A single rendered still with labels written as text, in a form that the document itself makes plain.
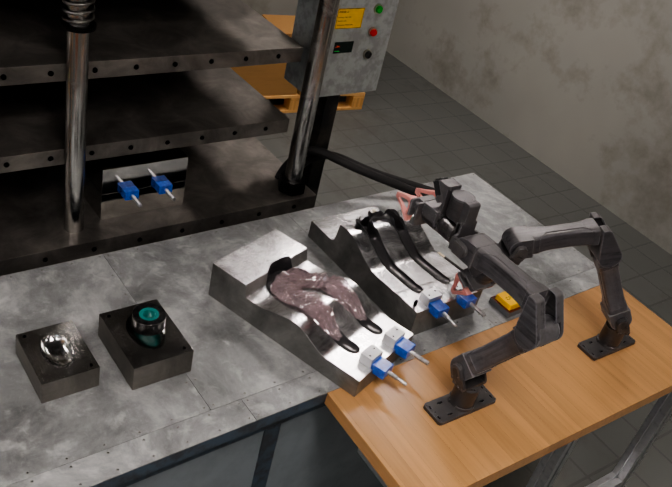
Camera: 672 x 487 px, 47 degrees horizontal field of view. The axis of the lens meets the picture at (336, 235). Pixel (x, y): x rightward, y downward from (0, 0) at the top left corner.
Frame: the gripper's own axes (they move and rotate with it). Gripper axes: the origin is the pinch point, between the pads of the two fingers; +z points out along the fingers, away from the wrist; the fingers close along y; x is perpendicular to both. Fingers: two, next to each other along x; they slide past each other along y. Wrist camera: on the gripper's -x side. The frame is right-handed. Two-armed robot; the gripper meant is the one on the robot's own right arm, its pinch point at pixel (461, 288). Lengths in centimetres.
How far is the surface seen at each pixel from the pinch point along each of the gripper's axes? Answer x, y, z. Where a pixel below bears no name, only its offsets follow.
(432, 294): -0.9, 11.4, -0.6
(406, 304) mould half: -1.2, 18.0, 3.4
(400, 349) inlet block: 10.0, 29.3, -0.5
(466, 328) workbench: 10.4, -1.0, 6.4
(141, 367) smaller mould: -8, 91, 9
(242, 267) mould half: -27, 54, 15
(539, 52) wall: -146, -264, 115
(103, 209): -64, 72, 46
